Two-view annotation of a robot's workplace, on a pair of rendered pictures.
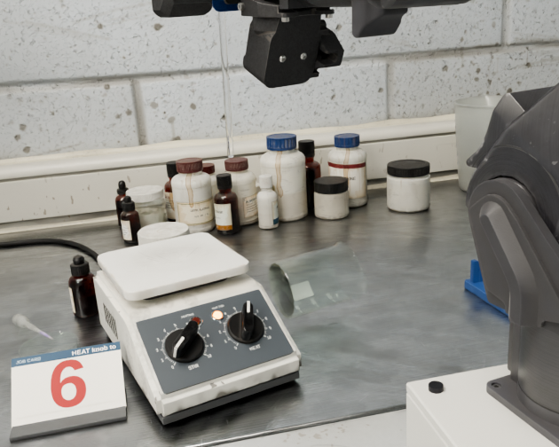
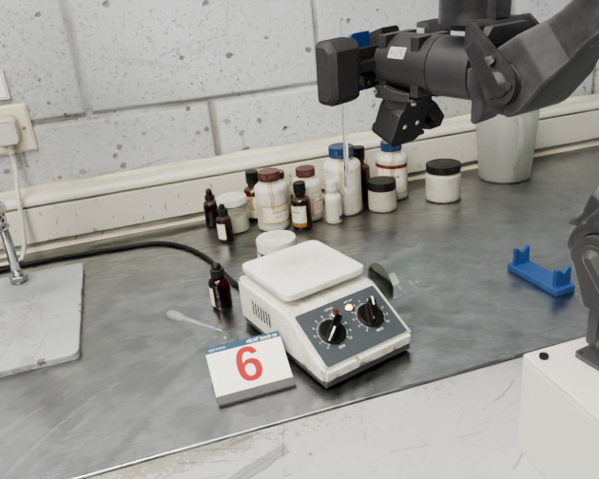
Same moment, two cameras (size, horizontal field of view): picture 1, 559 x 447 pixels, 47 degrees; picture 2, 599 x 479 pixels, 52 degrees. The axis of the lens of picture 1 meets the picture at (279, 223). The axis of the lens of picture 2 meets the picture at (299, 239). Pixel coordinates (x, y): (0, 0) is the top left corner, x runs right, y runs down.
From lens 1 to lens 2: 0.23 m
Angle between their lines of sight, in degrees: 6
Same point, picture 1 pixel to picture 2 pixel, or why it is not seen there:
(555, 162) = not seen: outside the picture
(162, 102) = (234, 118)
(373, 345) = (454, 319)
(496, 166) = (591, 227)
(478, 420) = (576, 375)
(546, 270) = not seen: outside the picture
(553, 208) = not seen: outside the picture
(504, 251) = not seen: outside the picture
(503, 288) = (596, 299)
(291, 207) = (351, 203)
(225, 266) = (348, 270)
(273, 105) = (325, 116)
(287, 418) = (411, 377)
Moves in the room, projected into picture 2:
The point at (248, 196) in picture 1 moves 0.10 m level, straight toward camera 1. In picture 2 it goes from (316, 197) to (326, 216)
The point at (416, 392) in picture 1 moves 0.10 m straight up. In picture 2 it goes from (531, 360) to (540, 256)
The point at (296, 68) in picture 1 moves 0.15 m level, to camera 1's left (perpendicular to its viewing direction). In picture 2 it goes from (412, 131) to (273, 146)
